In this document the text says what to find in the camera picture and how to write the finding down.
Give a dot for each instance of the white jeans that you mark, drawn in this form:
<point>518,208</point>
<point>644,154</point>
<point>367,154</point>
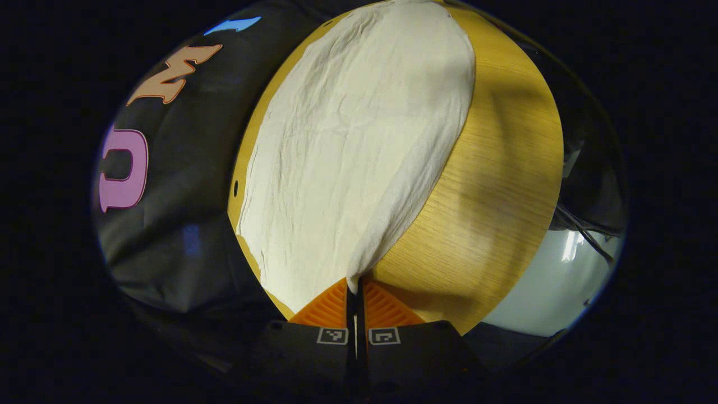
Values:
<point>348,140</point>

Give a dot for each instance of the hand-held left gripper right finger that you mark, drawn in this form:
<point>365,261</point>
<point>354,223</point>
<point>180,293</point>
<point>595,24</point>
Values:
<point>415,359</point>

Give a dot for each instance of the black backdrop cloth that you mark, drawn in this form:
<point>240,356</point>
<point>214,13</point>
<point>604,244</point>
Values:
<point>190,185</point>

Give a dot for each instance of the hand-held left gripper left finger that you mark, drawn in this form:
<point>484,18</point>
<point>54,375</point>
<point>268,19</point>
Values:
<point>308,359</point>

